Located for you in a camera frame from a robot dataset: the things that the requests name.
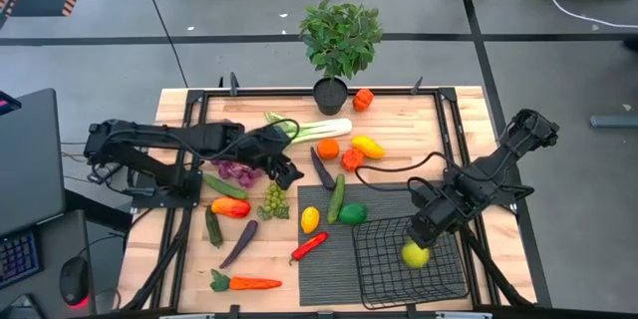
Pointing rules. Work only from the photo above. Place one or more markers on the grey desk foot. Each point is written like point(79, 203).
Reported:
point(613, 121)

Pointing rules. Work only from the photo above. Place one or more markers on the yellow lemon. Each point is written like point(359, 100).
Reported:
point(310, 220)

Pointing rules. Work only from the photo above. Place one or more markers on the green avocado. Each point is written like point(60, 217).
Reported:
point(353, 214)

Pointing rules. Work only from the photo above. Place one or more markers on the dark green okra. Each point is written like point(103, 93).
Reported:
point(214, 226)

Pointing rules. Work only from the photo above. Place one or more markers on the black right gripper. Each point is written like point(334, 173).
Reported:
point(438, 214)

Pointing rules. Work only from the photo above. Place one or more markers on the purple onion braid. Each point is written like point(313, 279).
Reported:
point(239, 172)

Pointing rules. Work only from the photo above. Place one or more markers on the black computer mouse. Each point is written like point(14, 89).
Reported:
point(75, 279)

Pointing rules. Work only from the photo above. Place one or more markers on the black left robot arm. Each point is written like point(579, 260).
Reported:
point(149, 134)

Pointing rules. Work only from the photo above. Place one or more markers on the dark grey computer monitor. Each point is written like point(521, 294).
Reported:
point(30, 159)

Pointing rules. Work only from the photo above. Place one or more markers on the dark grey side desk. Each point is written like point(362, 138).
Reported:
point(50, 239)

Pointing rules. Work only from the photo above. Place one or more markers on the round orange fruit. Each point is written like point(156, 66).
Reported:
point(328, 149)

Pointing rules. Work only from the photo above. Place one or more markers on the red orange mango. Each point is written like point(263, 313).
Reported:
point(230, 207)

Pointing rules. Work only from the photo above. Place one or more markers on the black metal table frame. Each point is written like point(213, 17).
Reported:
point(269, 93)

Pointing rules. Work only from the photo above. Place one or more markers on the grey woven placemat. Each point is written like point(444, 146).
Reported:
point(329, 279)

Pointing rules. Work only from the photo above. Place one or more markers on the green grape bunch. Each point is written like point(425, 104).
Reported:
point(274, 199)

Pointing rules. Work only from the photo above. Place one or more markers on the red chili pepper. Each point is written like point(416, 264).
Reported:
point(310, 246)

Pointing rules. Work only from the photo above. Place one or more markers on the yellow-green apple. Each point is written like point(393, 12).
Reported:
point(416, 256)

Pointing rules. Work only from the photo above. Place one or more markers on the orange carrot with green top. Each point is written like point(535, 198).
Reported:
point(254, 283)

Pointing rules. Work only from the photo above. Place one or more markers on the green plant in black pot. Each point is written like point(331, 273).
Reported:
point(341, 40)

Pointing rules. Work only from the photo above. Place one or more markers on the red-orange toy pumpkin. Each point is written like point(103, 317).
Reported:
point(353, 159)

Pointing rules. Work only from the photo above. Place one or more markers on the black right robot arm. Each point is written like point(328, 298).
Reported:
point(498, 169)

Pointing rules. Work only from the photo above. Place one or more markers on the yellow orange mango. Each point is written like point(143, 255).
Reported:
point(368, 147)

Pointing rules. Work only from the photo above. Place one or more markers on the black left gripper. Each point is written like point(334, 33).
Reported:
point(266, 147)

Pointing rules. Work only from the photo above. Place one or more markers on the black device with pink light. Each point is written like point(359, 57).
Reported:
point(7, 102)

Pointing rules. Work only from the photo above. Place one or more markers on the purple eggplant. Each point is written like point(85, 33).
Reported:
point(240, 243)

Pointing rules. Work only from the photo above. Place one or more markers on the backlit computer keyboard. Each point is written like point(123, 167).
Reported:
point(17, 259)

